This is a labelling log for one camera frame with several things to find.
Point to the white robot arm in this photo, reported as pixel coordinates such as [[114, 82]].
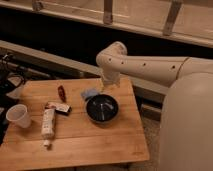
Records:
[[186, 129]]

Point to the blue sponge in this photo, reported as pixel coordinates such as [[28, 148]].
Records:
[[87, 94]]

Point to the red small object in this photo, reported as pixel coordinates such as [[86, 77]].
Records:
[[61, 93]]

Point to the black bowl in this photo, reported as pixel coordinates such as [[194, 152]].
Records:
[[102, 108]]

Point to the white toothpaste tube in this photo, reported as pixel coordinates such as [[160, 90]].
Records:
[[48, 125]]

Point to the wooden board table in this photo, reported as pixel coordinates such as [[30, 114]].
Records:
[[78, 141]]

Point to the metal rail frame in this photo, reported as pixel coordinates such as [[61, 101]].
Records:
[[188, 21]]

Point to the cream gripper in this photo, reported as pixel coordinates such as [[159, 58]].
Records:
[[110, 78]]

